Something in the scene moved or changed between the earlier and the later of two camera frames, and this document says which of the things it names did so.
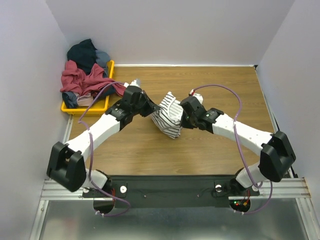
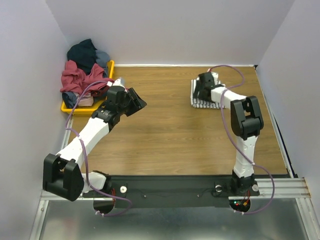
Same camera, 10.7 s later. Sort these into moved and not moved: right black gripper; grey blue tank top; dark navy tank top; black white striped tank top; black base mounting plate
Moved: right black gripper; black white striped tank top
Not moved: dark navy tank top; black base mounting plate; grey blue tank top
